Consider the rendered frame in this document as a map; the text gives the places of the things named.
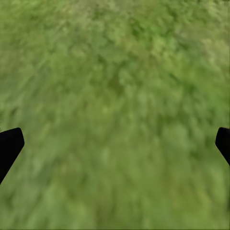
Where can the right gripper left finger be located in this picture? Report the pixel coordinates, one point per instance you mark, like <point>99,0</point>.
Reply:
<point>11,143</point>

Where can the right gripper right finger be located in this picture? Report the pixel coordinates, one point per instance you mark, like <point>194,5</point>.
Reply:
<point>223,142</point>

